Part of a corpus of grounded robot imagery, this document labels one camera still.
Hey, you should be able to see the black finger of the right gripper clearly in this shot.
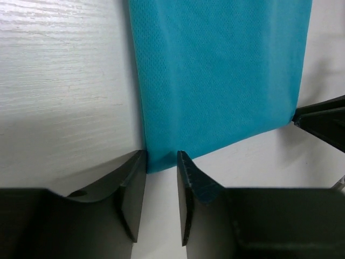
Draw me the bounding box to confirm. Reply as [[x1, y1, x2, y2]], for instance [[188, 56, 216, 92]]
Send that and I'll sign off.
[[293, 96, 345, 152]]

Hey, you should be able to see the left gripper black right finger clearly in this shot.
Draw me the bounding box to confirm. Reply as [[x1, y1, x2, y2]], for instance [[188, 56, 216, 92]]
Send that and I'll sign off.
[[177, 151, 344, 258]]

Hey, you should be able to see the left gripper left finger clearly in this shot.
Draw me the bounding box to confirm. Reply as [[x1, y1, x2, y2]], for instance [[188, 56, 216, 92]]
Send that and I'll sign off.
[[1, 150, 147, 258]]

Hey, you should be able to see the teal t shirt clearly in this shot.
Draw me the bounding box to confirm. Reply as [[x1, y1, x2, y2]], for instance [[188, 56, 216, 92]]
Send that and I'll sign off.
[[128, 1, 312, 173]]

